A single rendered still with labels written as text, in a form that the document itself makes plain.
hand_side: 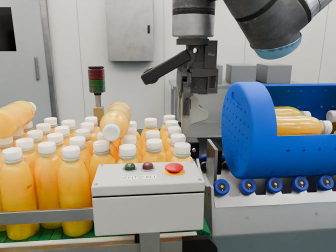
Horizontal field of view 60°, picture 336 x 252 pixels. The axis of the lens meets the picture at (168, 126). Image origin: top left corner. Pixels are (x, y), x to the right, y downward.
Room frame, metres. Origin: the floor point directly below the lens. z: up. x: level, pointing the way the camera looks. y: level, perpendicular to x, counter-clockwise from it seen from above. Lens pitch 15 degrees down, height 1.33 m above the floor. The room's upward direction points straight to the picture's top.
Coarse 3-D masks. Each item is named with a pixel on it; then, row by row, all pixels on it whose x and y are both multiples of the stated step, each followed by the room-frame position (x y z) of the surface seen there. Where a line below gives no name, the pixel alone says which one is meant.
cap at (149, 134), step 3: (147, 132) 0.75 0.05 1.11; (150, 132) 0.75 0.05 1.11; (153, 132) 0.75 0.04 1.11; (156, 132) 0.75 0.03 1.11; (159, 132) 0.75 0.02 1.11; (147, 135) 0.74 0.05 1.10; (150, 135) 0.73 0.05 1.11; (153, 135) 0.73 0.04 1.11; (156, 135) 0.74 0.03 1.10; (159, 135) 0.75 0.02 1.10; (147, 138) 0.74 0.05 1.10
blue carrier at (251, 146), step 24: (240, 96) 0.79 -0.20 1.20; (264, 96) 0.75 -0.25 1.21; (288, 96) 0.96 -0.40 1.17; (312, 96) 0.97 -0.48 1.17; (240, 120) 0.78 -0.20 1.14; (264, 120) 0.70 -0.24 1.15; (240, 144) 0.76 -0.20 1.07; (264, 144) 0.69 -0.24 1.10; (288, 144) 0.70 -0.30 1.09; (312, 144) 0.70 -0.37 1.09; (240, 168) 0.75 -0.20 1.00; (264, 168) 0.71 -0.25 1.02; (288, 168) 0.72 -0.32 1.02; (312, 168) 0.73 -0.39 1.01
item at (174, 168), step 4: (168, 164) 0.52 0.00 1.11; (172, 164) 0.52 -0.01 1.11; (176, 164) 0.52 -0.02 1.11; (180, 164) 0.52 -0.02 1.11; (168, 168) 0.51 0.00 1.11; (172, 168) 0.50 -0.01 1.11; (176, 168) 0.50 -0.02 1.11; (180, 168) 0.51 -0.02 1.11; (172, 172) 0.51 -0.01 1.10; (176, 172) 0.51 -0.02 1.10
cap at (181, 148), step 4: (176, 144) 0.65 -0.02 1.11; (180, 144) 0.65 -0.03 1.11; (184, 144) 0.65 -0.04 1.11; (188, 144) 0.65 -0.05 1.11; (176, 148) 0.63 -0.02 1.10; (180, 148) 0.63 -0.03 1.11; (184, 148) 0.63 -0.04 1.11; (188, 148) 0.64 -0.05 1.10; (176, 152) 0.64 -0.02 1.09; (180, 152) 0.63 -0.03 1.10; (184, 152) 0.63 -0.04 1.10; (188, 152) 0.64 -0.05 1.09
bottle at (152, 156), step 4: (160, 148) 0.67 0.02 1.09; (148, 152) 0.67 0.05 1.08; (152, 152) 0.66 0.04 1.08; (156, 152) 0.66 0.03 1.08; (160, 152) 0.67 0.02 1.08; (144, 156) 0.67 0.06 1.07; (148, 156) 0.66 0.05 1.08; (152, 156) 0.66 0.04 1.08; (156, 156) 0.66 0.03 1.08; (160, 156) 0.66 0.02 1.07; (164, 156) 0.67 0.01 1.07; (144, 160) 0.66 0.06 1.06; (148, 160) 0.65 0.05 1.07; (152, 160) 0.65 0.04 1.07; (156, 160) 0.65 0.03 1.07; (160, 160) 0.65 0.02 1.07; (164, 160) 0.66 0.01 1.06
